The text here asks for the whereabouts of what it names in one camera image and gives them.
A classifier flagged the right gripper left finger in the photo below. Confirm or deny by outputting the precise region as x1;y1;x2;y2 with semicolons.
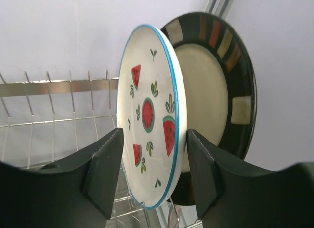
0;128;124;228

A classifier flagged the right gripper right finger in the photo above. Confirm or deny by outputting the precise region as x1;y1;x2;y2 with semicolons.
187;129;314;228

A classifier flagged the white watermelon plate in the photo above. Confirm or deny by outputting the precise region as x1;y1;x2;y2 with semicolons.
116;24;187;210

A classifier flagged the black rimmed beige plate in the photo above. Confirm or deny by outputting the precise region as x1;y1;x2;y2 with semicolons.
159;12;258;206

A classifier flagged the steel dish rack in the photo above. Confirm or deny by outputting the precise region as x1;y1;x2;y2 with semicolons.
0;72;202;228

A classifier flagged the right aluminium frame post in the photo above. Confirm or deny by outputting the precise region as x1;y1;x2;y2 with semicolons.
205;0;234;19

